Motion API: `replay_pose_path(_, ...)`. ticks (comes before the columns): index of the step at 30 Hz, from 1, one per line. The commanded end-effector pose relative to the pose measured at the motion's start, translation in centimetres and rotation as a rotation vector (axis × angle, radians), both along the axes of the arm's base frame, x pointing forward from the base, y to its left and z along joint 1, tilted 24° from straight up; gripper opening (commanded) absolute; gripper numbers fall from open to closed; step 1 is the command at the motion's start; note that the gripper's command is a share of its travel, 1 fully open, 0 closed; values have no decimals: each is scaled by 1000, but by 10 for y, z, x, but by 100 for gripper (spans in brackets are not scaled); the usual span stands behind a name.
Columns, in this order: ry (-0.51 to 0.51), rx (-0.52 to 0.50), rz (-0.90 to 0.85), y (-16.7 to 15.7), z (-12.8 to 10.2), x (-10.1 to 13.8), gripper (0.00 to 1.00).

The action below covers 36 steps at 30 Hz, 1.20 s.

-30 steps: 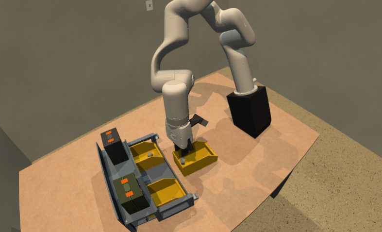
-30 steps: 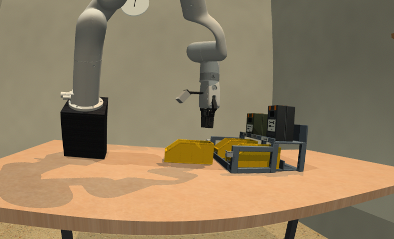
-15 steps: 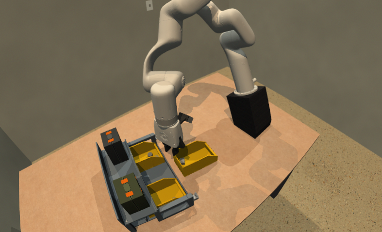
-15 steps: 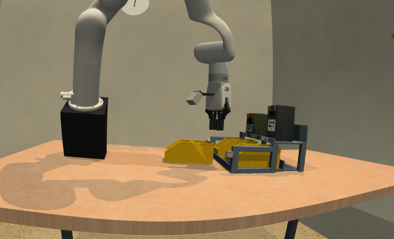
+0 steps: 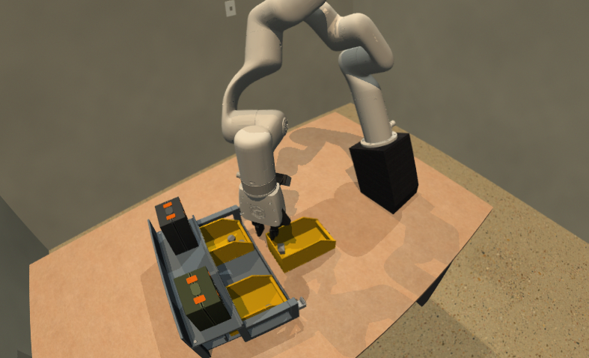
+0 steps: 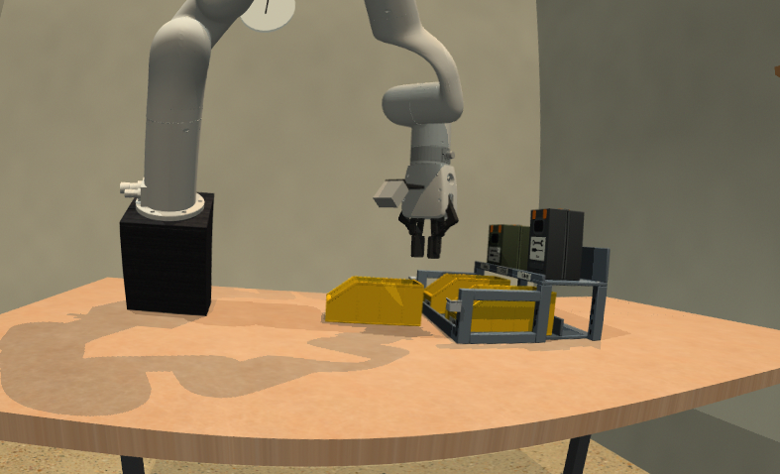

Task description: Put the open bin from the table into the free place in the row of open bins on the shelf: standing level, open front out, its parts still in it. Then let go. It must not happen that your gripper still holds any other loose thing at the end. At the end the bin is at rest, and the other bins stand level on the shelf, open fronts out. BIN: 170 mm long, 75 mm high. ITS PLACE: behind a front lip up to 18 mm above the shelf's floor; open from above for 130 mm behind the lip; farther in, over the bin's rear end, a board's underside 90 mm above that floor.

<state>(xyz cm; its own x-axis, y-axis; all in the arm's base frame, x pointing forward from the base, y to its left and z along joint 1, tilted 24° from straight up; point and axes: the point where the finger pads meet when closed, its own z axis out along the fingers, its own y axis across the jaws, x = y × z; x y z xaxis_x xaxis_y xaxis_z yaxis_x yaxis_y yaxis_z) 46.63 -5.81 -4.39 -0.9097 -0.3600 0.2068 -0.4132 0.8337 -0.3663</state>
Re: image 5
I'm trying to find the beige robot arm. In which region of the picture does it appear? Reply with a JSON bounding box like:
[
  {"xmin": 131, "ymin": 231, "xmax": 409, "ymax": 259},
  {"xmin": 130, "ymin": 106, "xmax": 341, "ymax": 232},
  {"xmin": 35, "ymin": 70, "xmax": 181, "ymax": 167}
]
[{"xmin": 222, "ymin": 0, "xmax": 397, "ymax": 195}]

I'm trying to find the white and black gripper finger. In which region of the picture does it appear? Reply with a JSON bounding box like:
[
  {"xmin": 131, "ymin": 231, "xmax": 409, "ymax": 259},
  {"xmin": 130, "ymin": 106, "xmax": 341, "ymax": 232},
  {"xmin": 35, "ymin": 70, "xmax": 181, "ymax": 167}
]
[
  {"xmin": 251, "ymin": 222, "xmax": 264, "ymax": 237},
  {"xmin": 269, "ymin": 208, "xmax": 291, "ymax": 240}
]

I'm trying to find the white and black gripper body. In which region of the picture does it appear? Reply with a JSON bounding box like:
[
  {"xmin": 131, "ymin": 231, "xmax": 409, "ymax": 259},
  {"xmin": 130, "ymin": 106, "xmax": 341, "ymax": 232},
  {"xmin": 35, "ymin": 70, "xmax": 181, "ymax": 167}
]
[{"xmin": 239, "ymin": 183, "xmax": 286, "ymax": 227}]

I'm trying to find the grey shelf rack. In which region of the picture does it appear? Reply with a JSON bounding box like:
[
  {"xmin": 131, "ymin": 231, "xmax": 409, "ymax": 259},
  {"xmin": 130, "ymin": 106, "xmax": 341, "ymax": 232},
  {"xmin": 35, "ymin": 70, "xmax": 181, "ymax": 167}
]
[{"xmin": 147, "ymin": 204, "xmax": 306, "ymax": 358}]

